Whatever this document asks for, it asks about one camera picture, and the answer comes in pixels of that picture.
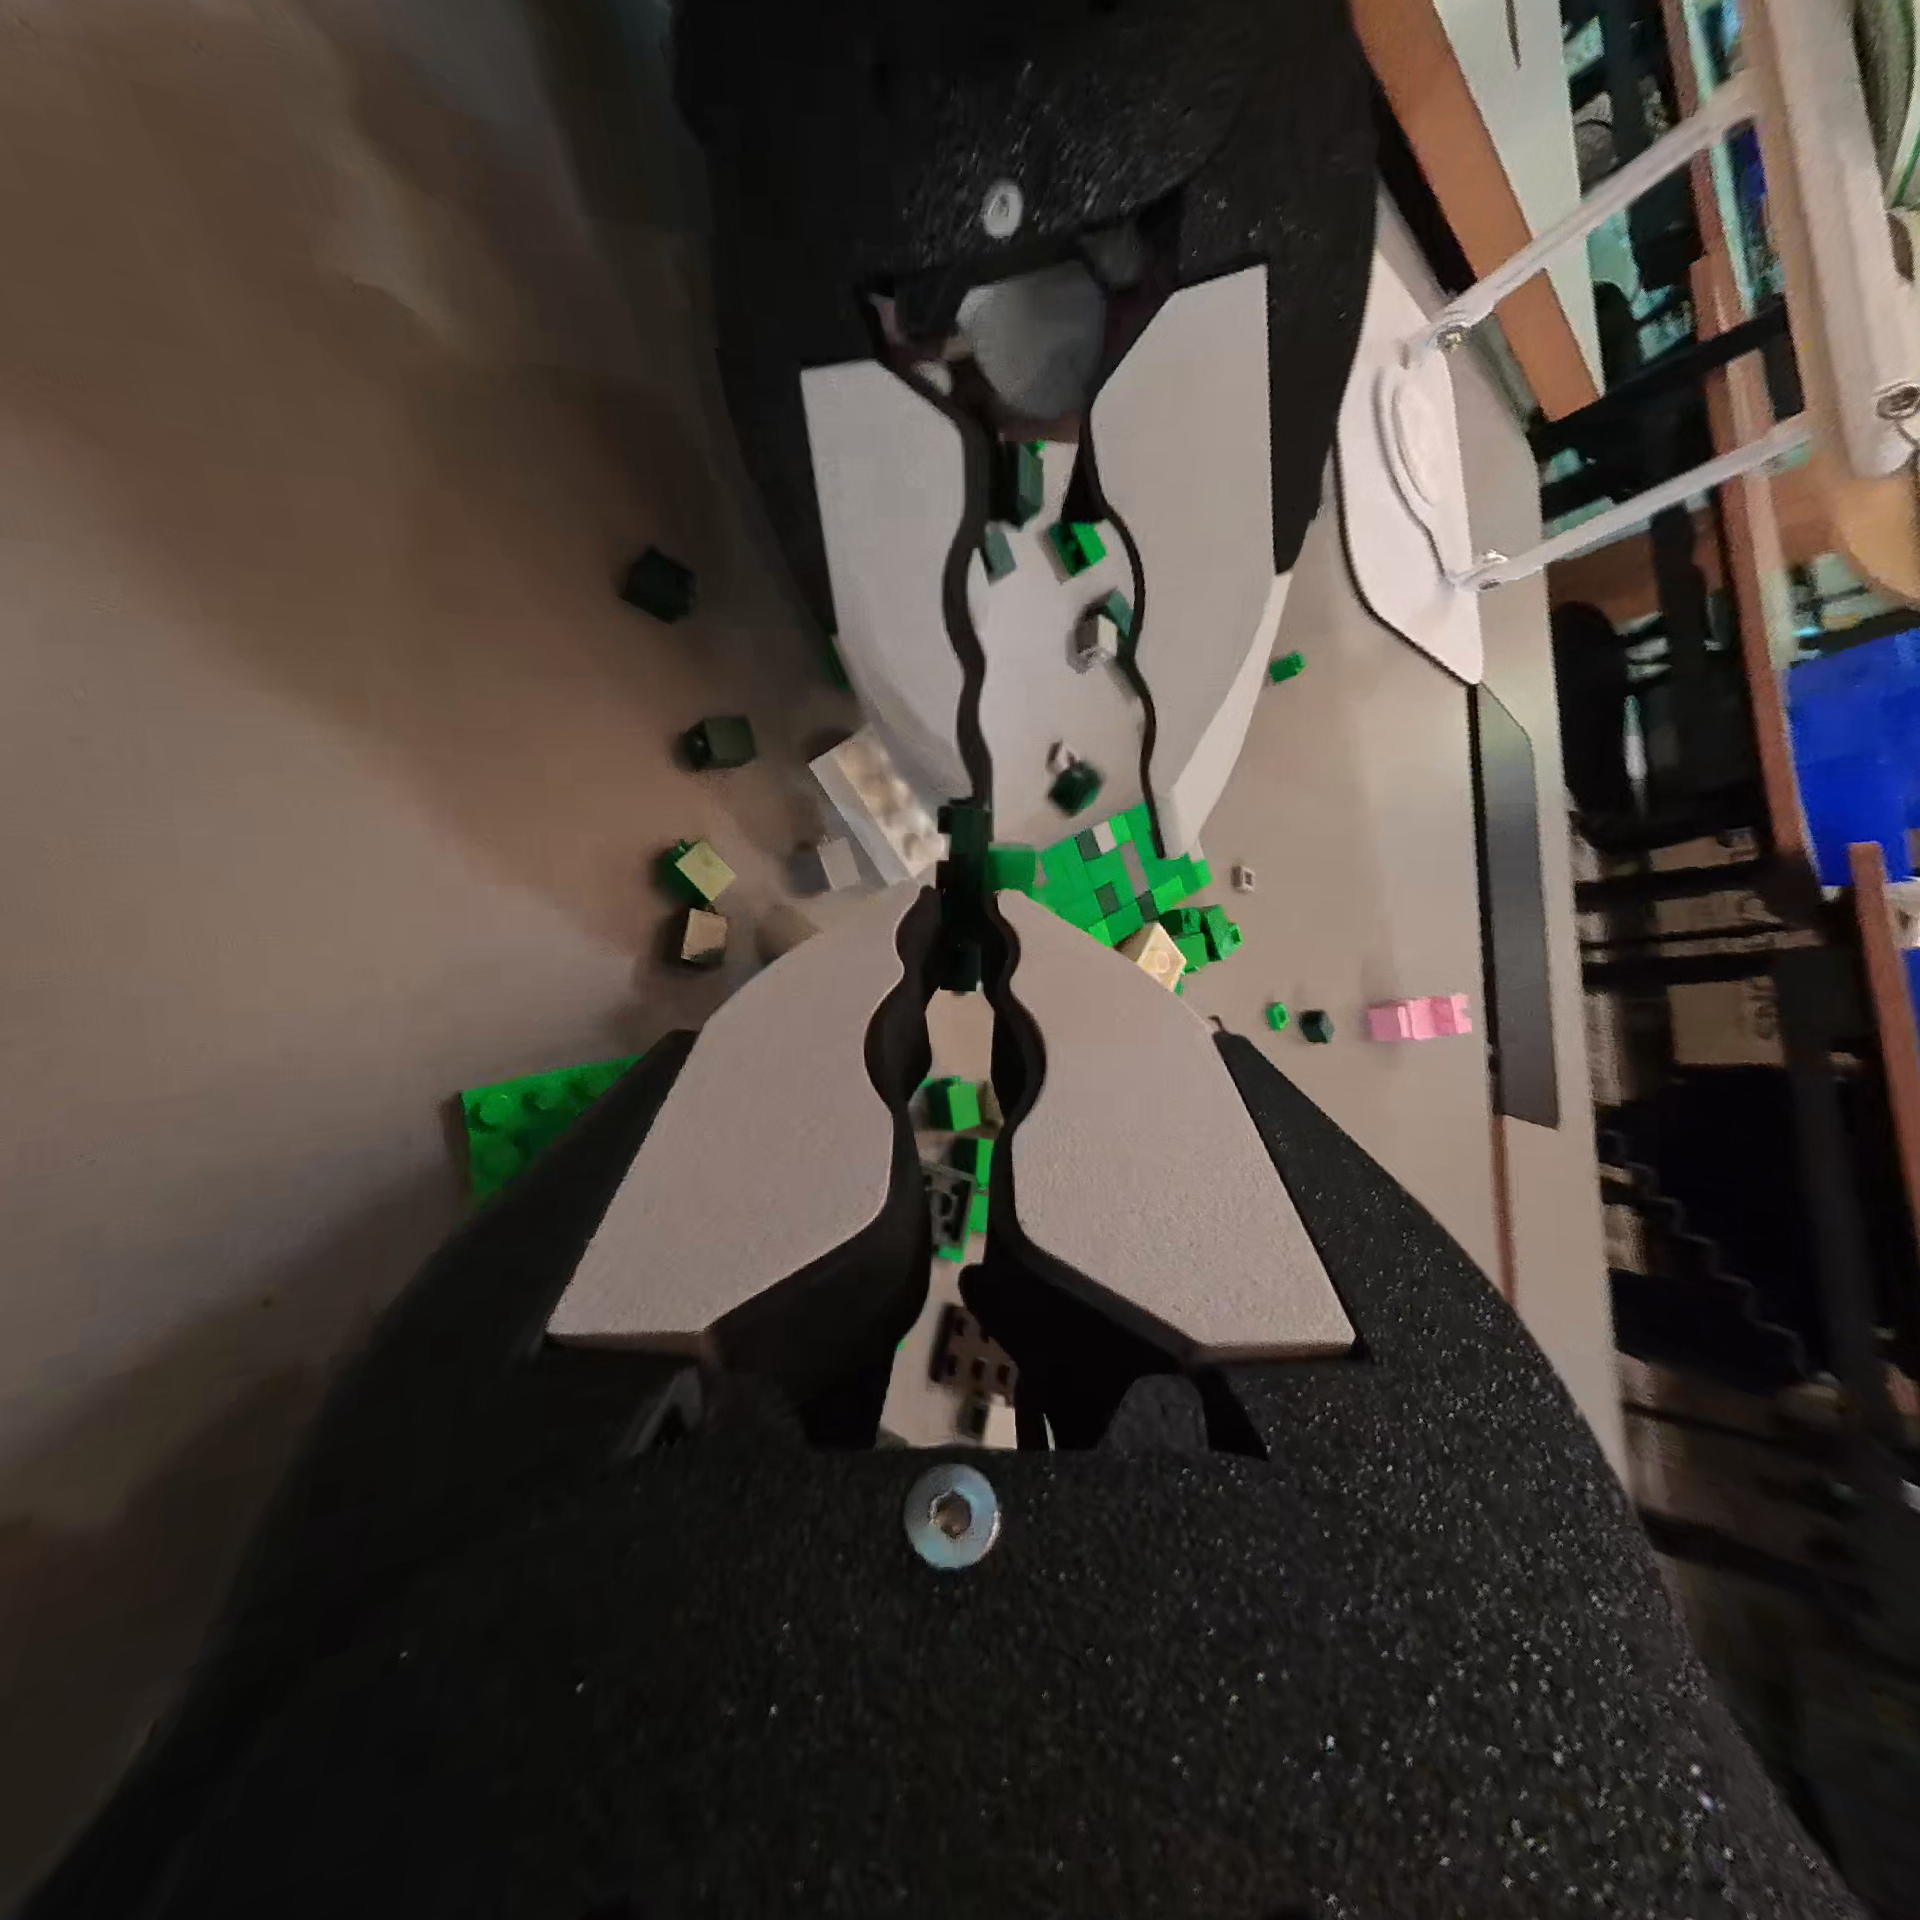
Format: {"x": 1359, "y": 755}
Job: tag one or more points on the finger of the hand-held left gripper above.
{"x": 886, "y": 555}
{"x": 1200, "y": 510}

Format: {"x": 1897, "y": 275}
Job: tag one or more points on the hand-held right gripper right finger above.
{"x": 1170, "y": 1185}

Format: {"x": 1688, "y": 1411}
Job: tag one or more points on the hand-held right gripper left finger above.
{"x": 751, "y": 1170}

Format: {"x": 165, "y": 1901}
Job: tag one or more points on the dark green brick stack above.
{"x": 962, "y": 901}

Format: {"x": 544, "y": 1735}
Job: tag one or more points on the white desk lamp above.
{"x": 1410, "y": 570}

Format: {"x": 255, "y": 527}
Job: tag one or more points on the grey desk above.
{"x": 300, "y": 752}

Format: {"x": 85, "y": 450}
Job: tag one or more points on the grey and green toy brick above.
{"x": 1103, "y": 630}

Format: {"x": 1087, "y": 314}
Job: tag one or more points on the green toy baseplate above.
{"x": 523, "y": 1119}

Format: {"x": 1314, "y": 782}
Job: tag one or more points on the white toy brick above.
{"x": 878, "y": 804}

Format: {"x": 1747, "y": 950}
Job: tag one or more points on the dark brown toy plate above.
{"x": 972, "y": 1358}

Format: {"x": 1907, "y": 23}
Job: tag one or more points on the pink toy brick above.
{"x": 1417, "y": 1020}

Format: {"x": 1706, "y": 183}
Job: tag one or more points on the pile of green toy bricks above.
{"x": 1095, "y": 886}

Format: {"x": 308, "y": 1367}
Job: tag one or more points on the black flat slab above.
{"x": 1516, "y": 929}

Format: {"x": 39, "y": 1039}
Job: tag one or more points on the wood-edged white table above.
{"x": 1478, "y": 166}

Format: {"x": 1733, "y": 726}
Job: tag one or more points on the black office chair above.
{"x": 1605, "y": 719}

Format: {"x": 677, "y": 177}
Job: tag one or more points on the blue storage bin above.
{"x": 1851, "y": 752}

